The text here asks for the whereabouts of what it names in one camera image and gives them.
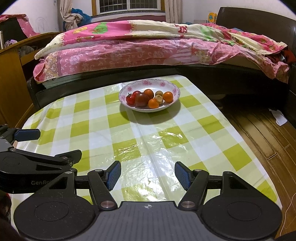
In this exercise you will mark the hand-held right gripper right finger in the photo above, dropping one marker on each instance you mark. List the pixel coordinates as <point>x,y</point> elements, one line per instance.
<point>182,174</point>

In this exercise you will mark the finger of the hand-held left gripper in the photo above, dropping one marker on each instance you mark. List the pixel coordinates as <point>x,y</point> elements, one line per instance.
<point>27,134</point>
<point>74,157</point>

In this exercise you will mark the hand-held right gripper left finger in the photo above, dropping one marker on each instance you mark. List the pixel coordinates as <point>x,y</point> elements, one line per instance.
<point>114,174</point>

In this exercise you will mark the red cherry tomato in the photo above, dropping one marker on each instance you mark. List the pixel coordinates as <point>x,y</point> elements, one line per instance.
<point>130,99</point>
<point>137,93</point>

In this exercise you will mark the orange kumquat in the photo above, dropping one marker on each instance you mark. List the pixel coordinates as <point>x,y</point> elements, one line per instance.
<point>168,96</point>
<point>149,93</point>
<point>153,103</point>

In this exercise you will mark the brown longan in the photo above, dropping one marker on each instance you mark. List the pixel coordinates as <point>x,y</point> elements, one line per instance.
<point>159,99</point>
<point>158,93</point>

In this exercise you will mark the large dark red tomato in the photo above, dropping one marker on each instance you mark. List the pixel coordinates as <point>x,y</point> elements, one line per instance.
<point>141,99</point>

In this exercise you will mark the white floral plate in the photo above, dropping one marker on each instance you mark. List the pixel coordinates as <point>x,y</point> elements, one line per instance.
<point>141,86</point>

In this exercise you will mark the green checked tablecloth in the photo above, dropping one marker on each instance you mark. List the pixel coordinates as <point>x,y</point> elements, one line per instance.
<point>161,139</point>

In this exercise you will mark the brown wooden cabinet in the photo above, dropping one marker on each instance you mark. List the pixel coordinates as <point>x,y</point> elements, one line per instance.
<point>11,81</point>

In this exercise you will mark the grey mattress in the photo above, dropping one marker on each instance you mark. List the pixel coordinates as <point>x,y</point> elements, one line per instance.
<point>57,82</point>

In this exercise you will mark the purple cloth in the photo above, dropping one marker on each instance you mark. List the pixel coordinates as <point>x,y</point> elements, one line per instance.
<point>10,42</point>

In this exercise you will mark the pink floral cloth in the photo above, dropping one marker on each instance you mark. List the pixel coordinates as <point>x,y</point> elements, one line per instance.
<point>23,23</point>

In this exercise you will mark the white paper scrap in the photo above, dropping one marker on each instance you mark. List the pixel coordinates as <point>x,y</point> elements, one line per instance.
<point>278,117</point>

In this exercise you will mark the pink floral bed sheet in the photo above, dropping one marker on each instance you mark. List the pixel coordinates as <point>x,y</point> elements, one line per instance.
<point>138,53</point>

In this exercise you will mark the beige curtain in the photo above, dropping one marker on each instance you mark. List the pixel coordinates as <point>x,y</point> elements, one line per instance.
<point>67,16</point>
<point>173,11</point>

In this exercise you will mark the blue cloth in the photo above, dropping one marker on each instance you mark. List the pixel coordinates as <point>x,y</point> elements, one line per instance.
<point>81,15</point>

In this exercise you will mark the yellow box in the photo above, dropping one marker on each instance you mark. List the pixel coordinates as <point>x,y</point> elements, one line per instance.
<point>212,18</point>

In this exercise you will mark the barred window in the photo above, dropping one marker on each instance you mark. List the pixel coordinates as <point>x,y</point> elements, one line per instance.
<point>127,5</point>

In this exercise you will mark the dark wooden headboard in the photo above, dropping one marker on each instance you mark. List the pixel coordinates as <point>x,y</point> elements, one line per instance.
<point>254,23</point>

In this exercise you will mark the dark bed frame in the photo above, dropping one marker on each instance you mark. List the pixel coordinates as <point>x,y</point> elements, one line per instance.
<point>81,90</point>

